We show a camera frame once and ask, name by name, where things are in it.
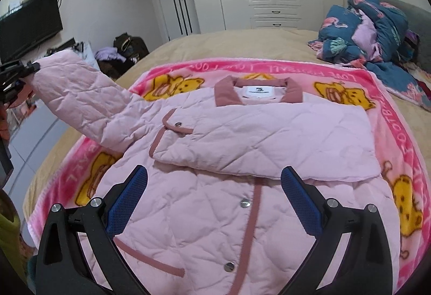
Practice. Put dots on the blue flamingo duvet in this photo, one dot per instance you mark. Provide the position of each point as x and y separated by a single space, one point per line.
374 35

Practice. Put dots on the white drawer chest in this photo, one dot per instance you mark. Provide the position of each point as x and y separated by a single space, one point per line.
82 49

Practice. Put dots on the purple clothes pile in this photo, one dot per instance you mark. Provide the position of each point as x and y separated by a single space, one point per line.
109 53

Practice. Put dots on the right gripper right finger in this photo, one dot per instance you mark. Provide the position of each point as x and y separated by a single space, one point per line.
340 237

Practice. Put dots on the black television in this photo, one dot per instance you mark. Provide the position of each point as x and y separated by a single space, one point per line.
29 26

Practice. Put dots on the pink quilted jacket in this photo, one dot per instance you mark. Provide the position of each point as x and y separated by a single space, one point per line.
214 218

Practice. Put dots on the dark bag on floor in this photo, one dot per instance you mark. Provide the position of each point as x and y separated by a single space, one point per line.
132 48

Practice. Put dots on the pink cartoon bear blanket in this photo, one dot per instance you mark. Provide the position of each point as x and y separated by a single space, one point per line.
214 136

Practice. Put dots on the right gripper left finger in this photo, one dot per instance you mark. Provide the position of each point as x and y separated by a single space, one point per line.
61 264

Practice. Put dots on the grey headboard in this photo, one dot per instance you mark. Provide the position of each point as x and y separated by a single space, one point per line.
419 21

